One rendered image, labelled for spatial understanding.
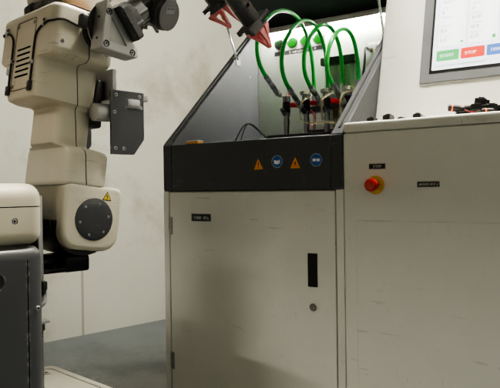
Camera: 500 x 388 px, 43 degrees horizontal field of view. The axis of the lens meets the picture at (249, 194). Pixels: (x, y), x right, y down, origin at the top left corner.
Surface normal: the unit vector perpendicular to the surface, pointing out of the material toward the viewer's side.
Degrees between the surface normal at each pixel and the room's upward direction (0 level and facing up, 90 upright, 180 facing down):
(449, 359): 90
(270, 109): 90
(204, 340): 90
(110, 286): 90
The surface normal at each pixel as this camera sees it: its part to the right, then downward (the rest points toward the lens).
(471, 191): -0.58, 0.01
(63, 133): 0.71, 0.00
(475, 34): -0.56, -0.22
